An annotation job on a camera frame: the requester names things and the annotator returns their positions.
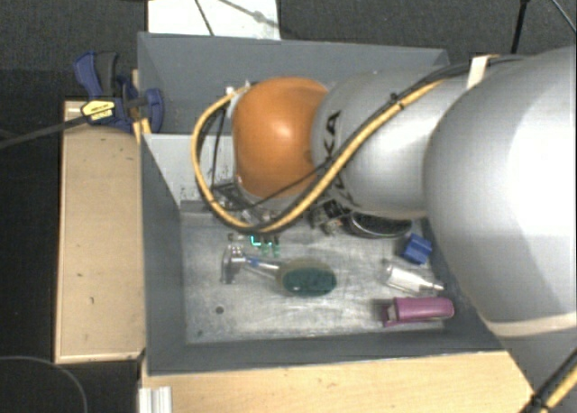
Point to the dark round metal-rimmed dish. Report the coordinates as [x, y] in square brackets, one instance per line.
[381, 225]

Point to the clear plastic bottle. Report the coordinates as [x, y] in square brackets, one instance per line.
[405, 279]

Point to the purple stapler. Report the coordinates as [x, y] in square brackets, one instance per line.
[421, 309]

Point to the grey metal bin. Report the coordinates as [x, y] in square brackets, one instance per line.
[252, 312]

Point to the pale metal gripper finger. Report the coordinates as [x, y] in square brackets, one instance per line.
[232, 272]
[235, 253]

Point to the blue block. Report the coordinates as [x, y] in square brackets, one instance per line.
[415, 249]

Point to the pale wood board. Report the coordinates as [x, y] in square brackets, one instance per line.
[101, 244]

